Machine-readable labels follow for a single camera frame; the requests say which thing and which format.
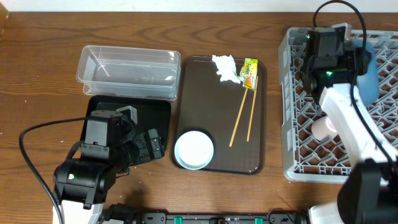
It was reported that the blue plate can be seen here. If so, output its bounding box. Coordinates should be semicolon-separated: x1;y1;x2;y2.
348;39;379;106

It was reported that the pink cup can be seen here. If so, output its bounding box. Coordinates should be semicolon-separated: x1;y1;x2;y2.
311;116;338;141

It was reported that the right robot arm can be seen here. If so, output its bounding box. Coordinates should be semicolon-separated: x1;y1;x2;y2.
300;24;397;223

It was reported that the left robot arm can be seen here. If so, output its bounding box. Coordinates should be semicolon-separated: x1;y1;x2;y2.
53;106;165;223

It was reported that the grey dishwasher rack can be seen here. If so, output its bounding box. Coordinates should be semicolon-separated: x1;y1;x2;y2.
278;27;397;184

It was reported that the black plastic tray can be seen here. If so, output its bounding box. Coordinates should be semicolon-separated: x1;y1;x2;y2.
86;95;171;159

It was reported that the light blue rice bowl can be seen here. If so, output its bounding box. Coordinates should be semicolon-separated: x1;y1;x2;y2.
174;131;215;170

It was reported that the clear plastic bin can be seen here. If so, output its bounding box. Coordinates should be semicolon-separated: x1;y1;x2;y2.
76;45;181;100

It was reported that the yellow green snack wrapper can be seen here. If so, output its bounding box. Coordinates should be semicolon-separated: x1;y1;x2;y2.
239;58;258;90

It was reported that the brown serving tray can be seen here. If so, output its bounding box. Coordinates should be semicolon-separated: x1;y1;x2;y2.
170;56;267;175

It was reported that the crumpled white tissue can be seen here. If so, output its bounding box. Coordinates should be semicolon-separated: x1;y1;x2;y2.
212;55;243;84

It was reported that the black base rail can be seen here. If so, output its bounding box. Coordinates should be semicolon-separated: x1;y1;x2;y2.
99;203;312;224

